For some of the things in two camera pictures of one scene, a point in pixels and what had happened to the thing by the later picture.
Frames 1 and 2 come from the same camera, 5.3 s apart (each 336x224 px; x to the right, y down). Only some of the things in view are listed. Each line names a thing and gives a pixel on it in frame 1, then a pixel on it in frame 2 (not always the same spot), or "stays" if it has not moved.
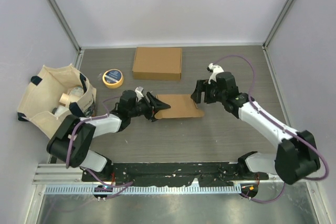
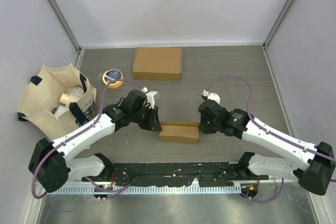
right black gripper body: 213,94 -> 209,127
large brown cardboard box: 157,63 stays
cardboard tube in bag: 64,99 stays
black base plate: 177,173 stays
